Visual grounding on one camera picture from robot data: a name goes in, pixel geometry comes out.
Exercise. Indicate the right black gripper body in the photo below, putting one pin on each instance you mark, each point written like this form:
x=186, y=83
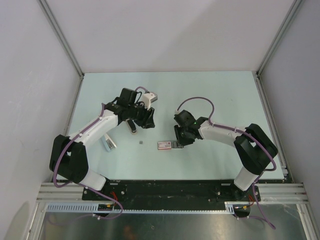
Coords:
x=185, y=128

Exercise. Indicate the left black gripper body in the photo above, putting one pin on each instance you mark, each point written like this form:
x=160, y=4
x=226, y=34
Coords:
x=139, y=114

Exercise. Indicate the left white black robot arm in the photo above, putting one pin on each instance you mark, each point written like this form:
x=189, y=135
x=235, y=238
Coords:
x=69, y=153

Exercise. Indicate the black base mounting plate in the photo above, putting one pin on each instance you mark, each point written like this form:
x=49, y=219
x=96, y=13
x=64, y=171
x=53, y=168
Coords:
x=175, y=195

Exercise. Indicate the black silver stapler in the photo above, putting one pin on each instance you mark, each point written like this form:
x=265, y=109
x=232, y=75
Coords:
x=132, y=127

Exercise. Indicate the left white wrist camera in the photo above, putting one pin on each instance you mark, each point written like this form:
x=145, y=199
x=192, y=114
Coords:
x=148, y=98

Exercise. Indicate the red staple box with tray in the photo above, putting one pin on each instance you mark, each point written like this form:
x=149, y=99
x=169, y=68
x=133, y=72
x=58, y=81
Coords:
x=167, y=145

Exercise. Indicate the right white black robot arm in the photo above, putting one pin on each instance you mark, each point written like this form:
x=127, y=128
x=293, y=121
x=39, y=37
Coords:
x=255, y=149

